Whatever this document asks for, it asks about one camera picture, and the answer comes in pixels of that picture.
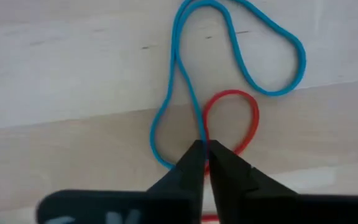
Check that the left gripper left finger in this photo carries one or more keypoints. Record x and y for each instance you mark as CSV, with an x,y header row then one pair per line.
x,y
166,202

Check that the red rubber band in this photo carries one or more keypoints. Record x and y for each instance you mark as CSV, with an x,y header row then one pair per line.
x,y
233,92

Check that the teal rubber band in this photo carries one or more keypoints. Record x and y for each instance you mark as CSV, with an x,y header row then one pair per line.
x,y
175,43

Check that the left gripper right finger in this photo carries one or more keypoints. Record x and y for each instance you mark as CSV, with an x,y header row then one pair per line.
x,y
259,205

